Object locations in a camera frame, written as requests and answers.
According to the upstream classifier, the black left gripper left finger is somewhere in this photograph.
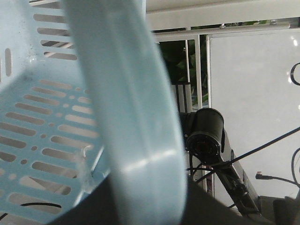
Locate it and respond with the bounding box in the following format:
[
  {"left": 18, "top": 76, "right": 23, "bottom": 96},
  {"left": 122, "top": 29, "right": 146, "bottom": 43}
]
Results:
[{"left": 49, "top": 176, "right": 115, "bottom": 225}]

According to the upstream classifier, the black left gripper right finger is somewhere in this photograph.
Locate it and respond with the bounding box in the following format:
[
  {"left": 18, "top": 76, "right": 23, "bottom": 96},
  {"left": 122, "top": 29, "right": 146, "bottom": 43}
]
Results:
[{"left": 180, "top": 180, "right": 272, "bottom": 225}]

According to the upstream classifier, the light blue plastic basket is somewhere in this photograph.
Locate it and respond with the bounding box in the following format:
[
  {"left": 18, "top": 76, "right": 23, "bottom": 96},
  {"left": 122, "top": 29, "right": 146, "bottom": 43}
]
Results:
[{"left": 0, "top": 0, "right": 187, "bottom": 225}]

